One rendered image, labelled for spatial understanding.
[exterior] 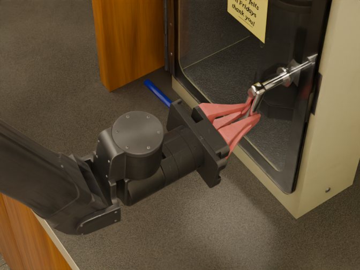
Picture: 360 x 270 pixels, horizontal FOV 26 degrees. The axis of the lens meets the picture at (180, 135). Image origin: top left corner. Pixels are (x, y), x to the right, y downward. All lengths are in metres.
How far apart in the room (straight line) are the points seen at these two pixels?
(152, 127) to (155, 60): 0.47
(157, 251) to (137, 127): 0.30
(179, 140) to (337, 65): 0.20
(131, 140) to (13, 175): 0.14
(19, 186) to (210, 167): 0.25
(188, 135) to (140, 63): 0.39
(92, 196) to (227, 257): 0.30
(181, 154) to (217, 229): 0.24
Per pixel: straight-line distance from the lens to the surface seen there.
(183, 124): 0.94
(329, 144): 1.05
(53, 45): 1.39
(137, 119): 0.86
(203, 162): 0.94
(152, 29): 1.26
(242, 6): 0.98
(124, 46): 1.25
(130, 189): 0.90
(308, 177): 1.07
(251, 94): 0.94
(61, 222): 0.88
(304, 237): 1.14
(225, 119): 0.99
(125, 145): 0.84
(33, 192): 0.81
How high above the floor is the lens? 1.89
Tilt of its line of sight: 50 degrees down
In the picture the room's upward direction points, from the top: straight up
